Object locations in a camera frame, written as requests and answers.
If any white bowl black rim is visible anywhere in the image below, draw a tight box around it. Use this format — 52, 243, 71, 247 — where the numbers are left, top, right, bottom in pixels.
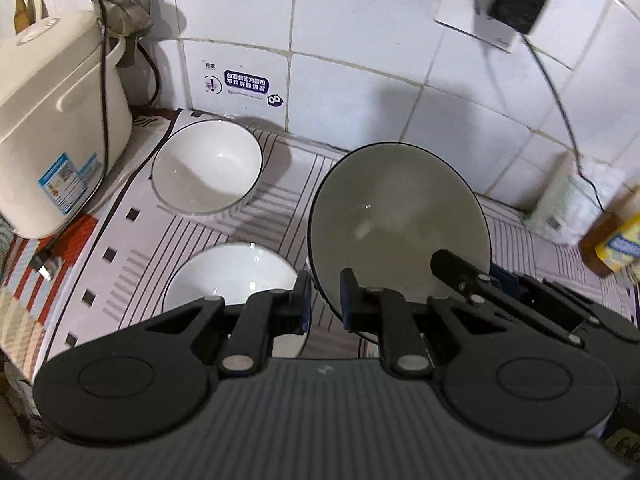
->
306, 141, 493, 346
150, 120, 264, 218
162, 242, 311, 358

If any cooking wine bottle yellow label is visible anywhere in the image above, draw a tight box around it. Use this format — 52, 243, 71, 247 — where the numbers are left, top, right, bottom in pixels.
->
579, 180, 640, 278

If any small blue wall sticker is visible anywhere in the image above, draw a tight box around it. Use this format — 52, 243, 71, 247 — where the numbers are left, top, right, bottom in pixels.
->
202, 60, 286, 110

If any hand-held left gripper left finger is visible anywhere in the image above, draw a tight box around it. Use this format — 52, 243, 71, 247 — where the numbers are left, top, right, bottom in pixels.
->
65, 270, 314, 379

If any black adapter cable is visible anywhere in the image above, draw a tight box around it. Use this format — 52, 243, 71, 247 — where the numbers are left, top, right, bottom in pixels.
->
520, 32, 608, 213

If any striped tablecloth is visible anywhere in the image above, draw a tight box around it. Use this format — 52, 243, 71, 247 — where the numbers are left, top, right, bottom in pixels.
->
50, 107, 640, 361

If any black power plug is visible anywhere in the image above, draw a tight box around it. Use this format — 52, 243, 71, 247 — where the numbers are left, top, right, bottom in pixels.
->
32, 252, 59, 281

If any black rice cooker cable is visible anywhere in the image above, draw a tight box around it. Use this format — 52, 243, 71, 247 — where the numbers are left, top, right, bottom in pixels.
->
80, 0, 161, 186

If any colourful patterned cloth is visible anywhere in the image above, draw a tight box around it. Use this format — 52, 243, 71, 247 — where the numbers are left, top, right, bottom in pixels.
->
0, 210, 101, 361

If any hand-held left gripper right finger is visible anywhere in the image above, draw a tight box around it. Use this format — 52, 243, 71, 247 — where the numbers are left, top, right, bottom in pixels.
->
340, 268, 506, 377

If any cream rice cooker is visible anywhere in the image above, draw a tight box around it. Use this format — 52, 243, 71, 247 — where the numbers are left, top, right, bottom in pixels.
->
0, 10, 135, 239

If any white plastic bag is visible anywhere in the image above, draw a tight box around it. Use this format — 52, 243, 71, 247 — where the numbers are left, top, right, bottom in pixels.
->
525, 152, 628, 246

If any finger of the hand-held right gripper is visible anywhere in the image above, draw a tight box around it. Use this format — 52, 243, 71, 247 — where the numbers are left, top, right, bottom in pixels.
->
430, 249, 599, 349
490, 265, 640, 346

